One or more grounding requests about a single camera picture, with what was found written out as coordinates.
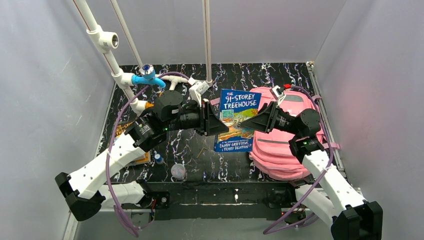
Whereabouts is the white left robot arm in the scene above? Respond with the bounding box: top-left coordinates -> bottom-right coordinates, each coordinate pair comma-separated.
54,90 -> 229,222

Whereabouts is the blue Treehouse book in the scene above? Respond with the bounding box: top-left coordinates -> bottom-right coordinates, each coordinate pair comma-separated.
214,89 -> 262,153

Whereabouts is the pink student backpack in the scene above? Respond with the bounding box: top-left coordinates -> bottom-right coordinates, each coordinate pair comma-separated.
210,86 -> 341,182

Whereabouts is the small blue capped bottle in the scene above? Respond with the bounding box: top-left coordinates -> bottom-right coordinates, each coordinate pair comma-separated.
153,153 -> 165,165

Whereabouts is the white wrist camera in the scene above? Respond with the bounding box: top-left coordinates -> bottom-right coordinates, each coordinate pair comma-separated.
270,84 -> 291,106
187,77 -> 210,107

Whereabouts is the orange plastic tap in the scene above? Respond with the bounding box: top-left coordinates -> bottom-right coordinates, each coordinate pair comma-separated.
144,102 -> 154,109

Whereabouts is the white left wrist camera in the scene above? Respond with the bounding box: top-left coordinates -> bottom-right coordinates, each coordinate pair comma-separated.
187,77 -> 210,107

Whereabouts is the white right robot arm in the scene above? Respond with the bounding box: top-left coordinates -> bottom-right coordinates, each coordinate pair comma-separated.
240,101 -> 383,240

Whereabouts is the clear plastic cup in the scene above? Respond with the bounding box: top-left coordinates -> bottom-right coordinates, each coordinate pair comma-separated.
170,163 -> 187,181

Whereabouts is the white PVC pipe frame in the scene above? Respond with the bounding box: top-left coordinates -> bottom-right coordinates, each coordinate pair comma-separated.
71,0 -> 215,115

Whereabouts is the black front mounting rail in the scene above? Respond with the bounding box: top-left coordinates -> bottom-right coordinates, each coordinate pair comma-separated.
122,181 -> 297,221

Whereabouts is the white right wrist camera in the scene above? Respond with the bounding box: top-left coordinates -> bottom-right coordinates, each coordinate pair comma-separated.
270,84 -> 291,106

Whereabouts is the blue plastic tap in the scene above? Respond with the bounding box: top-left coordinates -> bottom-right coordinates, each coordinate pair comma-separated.
131,64 -> 166,88

